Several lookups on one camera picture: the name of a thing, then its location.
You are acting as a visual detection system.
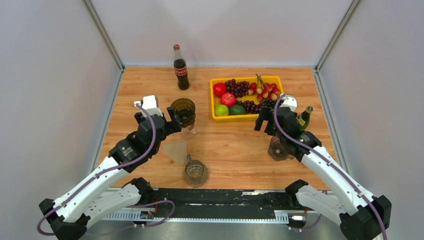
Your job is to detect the light green apple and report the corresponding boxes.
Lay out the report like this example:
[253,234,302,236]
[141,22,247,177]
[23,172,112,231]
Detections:
[214,104,229,117]

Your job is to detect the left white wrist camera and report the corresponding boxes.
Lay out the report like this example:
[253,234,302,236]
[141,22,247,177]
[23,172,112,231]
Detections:
[133,95,163,118]

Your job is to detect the ribbed glass mug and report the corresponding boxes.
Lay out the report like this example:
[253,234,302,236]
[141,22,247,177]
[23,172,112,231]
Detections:
[183,154,209,188]

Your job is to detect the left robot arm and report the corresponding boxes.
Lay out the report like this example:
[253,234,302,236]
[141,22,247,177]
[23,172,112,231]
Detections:
[37,112,182,240]

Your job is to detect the purple cable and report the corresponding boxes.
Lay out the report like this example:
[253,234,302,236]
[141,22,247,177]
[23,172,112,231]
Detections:
[273,94,388,240]
[36,104,176,237]

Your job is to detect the red grape bunch far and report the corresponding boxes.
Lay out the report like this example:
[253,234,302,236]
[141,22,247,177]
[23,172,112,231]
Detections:
[224,78,250,98]

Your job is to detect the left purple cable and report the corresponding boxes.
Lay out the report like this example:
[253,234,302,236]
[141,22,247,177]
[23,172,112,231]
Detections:
[36,104,176,237]

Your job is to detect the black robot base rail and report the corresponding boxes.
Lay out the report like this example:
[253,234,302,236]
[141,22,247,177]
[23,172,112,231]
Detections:
[105,188,310,229]

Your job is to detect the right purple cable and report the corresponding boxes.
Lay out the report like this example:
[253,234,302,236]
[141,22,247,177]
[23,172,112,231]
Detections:
[273,94,388,240]

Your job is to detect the dark grape bunch near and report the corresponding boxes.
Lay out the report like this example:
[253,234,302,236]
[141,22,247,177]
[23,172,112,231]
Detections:
[235,100,276,114]

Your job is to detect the red apple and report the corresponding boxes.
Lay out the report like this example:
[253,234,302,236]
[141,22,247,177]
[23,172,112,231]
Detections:
[212,82,227,98]
[220,92,237,108]

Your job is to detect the clear glass carafe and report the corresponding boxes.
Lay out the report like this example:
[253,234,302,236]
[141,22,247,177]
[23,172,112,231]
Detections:
[180,124,197,141]

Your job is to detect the red apple far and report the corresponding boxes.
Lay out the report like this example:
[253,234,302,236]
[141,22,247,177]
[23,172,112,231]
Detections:
[212,82,227,98]

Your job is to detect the cola glass bottle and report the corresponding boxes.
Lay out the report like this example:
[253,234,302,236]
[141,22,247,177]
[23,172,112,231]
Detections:
[173,44,190,91]

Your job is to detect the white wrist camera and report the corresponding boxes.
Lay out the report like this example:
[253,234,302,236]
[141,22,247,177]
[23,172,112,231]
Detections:
[278,93,298,112]
[133,95,163,118]

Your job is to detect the red apple near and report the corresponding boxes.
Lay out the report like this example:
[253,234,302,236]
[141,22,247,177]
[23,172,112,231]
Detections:
[220,92,237,108]

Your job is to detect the dark green lime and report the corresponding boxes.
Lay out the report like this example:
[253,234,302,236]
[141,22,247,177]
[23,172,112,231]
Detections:
[229,104,247,116]

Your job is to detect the green glass bottle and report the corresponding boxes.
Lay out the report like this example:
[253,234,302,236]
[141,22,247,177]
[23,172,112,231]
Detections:
[296,106,314,131]

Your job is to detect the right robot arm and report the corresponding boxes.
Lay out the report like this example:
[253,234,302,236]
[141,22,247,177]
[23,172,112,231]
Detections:
[254,106,392,240]

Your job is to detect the yellow plastic fruit tray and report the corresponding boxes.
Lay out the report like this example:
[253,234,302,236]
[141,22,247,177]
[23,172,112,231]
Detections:
[209,75,290,123]

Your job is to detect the grey transparent coffee dripper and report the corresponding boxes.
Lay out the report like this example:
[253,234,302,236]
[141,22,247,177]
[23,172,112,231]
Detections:
[268,136,294,162]

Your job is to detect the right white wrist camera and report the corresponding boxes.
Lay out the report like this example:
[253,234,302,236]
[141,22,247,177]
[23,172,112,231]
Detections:
[278,93,298,112]

